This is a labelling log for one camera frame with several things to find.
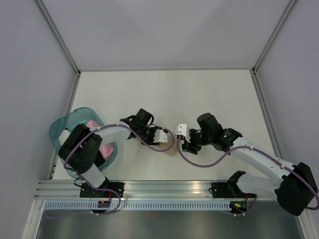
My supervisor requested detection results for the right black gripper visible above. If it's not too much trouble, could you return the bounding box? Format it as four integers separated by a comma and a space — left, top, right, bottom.
181, 128, 212, 155

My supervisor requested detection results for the beige t shirt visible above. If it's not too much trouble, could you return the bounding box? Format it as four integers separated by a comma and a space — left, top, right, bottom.
159, 140, 177, 156

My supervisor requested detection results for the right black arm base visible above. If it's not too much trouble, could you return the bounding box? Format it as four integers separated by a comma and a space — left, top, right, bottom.
208, 182, 255, 199

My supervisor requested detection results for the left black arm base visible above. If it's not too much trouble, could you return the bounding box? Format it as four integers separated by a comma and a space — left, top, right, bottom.
74, 178, 125, 198

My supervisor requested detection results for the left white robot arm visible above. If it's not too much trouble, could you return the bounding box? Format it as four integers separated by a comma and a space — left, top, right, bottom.
58, 109, 168, 197

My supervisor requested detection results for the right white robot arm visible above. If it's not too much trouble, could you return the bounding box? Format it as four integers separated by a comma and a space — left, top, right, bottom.
175, 113, 319, 216

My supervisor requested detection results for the pink rolled t shirt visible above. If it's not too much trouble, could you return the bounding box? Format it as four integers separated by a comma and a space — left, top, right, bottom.
86, 120, 114, 161

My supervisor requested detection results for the teal plastic basket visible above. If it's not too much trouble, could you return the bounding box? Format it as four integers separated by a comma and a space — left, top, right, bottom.
49, 107, 118, 179

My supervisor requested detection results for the white rolled t shirt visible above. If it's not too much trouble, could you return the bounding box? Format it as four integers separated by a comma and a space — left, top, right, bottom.
58, 129, 71, 147

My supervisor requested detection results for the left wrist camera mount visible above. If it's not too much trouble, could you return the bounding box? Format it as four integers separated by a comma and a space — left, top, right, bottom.
153, 129, 169, 143

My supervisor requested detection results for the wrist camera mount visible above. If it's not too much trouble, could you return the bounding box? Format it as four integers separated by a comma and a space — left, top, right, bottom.
174, 123, 188, 137
153, 129, 169, 143

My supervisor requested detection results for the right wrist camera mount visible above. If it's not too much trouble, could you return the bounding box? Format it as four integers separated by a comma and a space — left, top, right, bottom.
174, 123, 188, 137

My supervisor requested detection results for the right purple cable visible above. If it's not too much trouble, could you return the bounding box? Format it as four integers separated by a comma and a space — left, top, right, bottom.
175, 135, 319, 217

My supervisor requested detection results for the purple cable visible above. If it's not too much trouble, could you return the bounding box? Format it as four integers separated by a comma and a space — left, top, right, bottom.
175, 135, 319, 217
44, 124, 175, 219

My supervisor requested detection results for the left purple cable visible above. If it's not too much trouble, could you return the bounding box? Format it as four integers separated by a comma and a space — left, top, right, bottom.
44, 124, 175, 219

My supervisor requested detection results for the aluminium front rail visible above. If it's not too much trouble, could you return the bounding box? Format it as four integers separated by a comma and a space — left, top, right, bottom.
33, 179, 306, 200

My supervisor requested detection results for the white slotted cable duct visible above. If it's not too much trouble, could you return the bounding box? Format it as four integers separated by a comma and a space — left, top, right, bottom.
44, 200, 231, 211

